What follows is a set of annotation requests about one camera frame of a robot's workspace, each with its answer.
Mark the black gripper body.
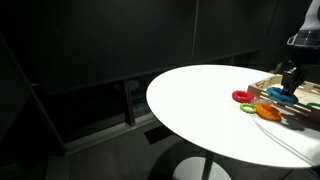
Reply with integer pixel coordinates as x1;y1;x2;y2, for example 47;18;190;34
287;47;320;72

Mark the blue ring with dark dots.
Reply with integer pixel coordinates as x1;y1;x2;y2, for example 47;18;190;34
265;86;299;107

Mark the wooden slatted crate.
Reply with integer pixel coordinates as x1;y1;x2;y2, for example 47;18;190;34
246;73;320;123

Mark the round white table base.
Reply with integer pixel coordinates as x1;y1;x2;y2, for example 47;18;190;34
172;156;233;180

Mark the dark green knobbed ring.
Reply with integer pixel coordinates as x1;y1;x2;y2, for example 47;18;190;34
305;102;320;110

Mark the orange ribbed ring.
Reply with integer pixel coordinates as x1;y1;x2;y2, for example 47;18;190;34
255;103;283;122

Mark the red ribbed ring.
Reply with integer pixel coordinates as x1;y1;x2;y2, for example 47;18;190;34
231;90;255;104

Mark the lime green knobbed ring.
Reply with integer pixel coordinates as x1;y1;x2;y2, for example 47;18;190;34
239;102;257;115

